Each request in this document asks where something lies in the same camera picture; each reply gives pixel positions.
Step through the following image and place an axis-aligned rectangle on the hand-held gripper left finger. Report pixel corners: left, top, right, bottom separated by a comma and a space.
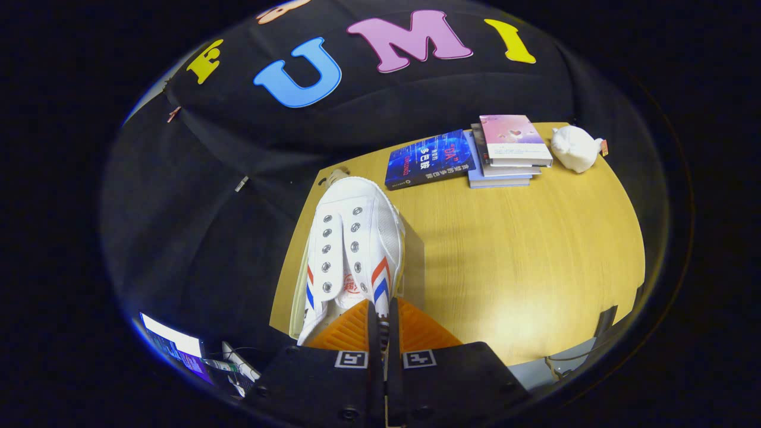
244, 299, 384, 428

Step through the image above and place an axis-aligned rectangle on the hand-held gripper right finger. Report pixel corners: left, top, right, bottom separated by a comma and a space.
388, 297, 533, 428

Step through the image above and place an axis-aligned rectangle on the cream fabric storage box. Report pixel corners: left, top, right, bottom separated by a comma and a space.
289, 238, 314, 341

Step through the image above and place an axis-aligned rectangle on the white striped canvas shoe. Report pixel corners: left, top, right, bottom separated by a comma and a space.
296, 175, 407, 347

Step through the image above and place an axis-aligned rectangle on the white flat device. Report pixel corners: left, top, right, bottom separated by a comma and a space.
222, 341, 262, 396

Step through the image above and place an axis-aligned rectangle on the laptop screen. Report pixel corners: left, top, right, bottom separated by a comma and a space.
140, 312, 216, 385

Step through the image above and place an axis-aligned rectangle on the brown plush toy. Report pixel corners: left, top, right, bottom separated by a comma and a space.
318, 168, 351, 190

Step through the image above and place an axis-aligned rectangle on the pale blue book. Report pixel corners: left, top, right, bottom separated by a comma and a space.
464, 131, 532, 190

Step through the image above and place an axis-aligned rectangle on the blue cover book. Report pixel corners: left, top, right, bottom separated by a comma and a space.
385, 129, 476, 191

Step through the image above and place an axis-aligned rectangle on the black backdrop cloth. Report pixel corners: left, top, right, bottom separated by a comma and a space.
101, 0, 655, 363

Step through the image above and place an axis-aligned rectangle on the white plush toy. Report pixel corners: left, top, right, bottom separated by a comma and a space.
551, 125, 608, 174

